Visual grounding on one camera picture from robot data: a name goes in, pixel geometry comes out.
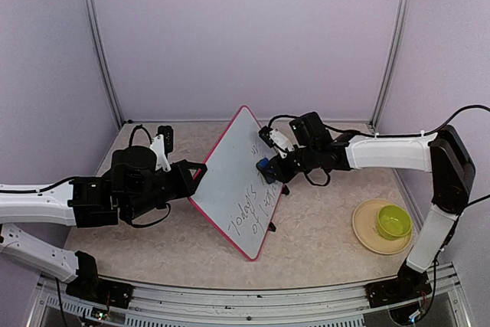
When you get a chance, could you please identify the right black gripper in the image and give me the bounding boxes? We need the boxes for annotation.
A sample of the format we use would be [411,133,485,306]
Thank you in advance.
[260,143,319,184]

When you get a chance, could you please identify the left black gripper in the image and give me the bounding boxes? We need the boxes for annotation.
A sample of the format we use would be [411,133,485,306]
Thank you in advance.
[125,160,207,221]

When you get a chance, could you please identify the blue whiteboard eraser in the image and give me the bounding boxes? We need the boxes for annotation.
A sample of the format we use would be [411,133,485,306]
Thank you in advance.
[256,158,270,172]

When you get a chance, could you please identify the pink framed whiteboard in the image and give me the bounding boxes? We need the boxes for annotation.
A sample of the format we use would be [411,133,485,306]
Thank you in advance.
[190,106,283,261]

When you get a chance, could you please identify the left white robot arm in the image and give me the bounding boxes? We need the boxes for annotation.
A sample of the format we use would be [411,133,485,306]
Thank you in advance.
[1,146,207,300]

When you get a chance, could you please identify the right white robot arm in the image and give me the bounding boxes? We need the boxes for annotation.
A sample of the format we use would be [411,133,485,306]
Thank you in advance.
[256,112,475,299]

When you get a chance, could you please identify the beige round plate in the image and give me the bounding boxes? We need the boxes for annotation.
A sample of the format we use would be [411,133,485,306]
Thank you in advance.
[352,199,413,255]

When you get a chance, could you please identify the lime green bowl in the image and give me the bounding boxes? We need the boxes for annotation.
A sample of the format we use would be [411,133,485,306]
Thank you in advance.
[376,204,413,240]

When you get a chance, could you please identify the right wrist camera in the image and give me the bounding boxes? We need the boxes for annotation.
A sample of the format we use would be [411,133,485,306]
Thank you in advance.
[259,126,296,159]

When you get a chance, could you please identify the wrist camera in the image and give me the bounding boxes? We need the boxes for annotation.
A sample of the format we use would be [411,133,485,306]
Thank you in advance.
[259,126,296,159]
[150,126,174,172]

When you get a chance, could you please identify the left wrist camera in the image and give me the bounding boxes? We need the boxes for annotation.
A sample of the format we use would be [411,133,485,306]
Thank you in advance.
[150,126,174,172]

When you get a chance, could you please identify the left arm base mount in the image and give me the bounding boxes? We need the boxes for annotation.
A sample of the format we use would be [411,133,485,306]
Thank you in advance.
[65,250,133,309]

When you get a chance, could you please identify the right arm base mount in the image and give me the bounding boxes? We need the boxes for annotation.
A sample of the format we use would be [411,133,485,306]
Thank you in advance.
[364,263,433,308]

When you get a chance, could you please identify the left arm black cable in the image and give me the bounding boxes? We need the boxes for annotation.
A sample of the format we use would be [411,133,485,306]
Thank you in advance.
[0,123,172,227]

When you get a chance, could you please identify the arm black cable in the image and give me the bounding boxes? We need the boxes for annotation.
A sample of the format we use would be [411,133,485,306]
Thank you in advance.
[0,123,172,227]
[267,103,490,187]

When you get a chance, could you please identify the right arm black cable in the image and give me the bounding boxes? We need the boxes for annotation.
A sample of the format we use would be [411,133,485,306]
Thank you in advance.
[267,103,490,187]

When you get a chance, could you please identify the left aluminium frame post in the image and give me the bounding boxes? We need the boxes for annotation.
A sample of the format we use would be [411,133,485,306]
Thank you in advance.
[83,0,125,129]

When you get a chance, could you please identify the aluminium frame post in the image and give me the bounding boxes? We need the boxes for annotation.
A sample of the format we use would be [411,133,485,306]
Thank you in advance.
[370,0,410,130]
[83,0,125,129]

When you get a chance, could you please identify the right aluminium frame post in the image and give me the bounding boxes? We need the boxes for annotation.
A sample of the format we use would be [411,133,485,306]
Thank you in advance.
[370,0,410,130]

